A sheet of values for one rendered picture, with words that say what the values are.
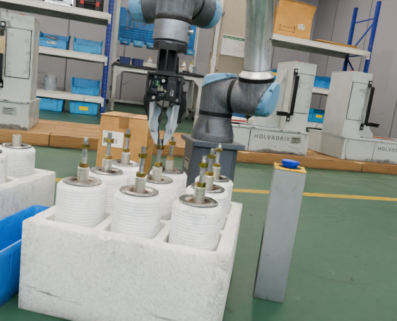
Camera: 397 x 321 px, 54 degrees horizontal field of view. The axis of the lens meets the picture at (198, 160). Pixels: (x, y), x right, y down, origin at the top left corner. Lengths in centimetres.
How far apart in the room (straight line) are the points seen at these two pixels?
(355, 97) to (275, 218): 264
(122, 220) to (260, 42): 73
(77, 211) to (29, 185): 34
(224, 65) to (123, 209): 657
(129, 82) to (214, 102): 782
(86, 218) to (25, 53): 210
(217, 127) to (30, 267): 75
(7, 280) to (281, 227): 58
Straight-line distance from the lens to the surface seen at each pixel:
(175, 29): 81
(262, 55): 124
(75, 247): 76
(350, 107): 344
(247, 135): 295
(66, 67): 906
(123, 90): 908
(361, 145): 348
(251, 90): 125
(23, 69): 279
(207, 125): 131
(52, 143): 266
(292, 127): 318
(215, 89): 131
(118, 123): 192
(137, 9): 99
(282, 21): 609
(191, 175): 131
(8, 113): 275
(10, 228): 101
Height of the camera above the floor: 45
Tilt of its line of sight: 10 degrees down
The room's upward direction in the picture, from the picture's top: 7 degrees clockwise
